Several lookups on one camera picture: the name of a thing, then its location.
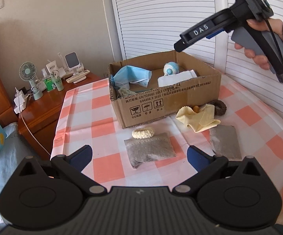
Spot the white cloth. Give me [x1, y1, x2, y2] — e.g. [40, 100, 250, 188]
[158, 70, 197, 87]

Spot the yellow microfiber cloth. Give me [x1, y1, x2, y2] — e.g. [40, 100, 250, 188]
[176, 104, 221, 133]

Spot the small orange pacifier nipple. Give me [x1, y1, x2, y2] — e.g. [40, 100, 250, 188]
[193, 106, 199, 113]

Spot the blue floral sachet pouch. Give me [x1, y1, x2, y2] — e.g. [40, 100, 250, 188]
[117, 88, 137, 98]

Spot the person's right hand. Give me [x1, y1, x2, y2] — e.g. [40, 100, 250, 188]
[232, 19, 283, 74]

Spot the blue white round toy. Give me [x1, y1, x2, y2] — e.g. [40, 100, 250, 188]
[163, 61, 180, 76]

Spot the grey sachet bag right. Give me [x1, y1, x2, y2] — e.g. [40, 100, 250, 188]
[209, 125, 242, 161]

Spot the grey sachet bag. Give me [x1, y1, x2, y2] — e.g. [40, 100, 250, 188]
[124, 133, 176, 169]
[209, 125, 242, 161]

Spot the grey sachet bag left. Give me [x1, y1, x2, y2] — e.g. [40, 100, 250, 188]
[124, 133, 176, 169]

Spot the brown scrunchie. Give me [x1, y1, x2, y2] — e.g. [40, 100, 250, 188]
[208, 100, 227, 116]

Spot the checkered pink white tablecloth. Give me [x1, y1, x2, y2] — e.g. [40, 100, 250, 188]
[52, 76, 283, 200]

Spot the wooden nightstand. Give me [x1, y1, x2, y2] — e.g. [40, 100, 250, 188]
[18, 73, 102, 160]

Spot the brown cardboard box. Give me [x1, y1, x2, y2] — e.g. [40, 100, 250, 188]
[108, 50, 222, 128]

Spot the blue face mask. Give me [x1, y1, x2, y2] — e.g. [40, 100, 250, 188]
[112, 65, 152, 89]

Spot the cream knitted scrunchie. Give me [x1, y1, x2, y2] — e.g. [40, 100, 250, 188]
[131, 127, 155, 139]

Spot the white power strip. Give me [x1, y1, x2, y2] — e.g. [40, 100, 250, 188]
[13, 88, 32, 114]

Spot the green tube bottle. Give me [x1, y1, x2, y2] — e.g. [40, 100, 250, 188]
[51, 70, 64, 91]

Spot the white wifi router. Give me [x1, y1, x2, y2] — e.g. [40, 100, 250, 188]
[42, 60, 67, 79]

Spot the green mini desk fan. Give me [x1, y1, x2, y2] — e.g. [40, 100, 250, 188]
[19, 61, 43, 101]

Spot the phone stand with tablet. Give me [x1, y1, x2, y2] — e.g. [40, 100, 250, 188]
[58, 52, 83, 77]

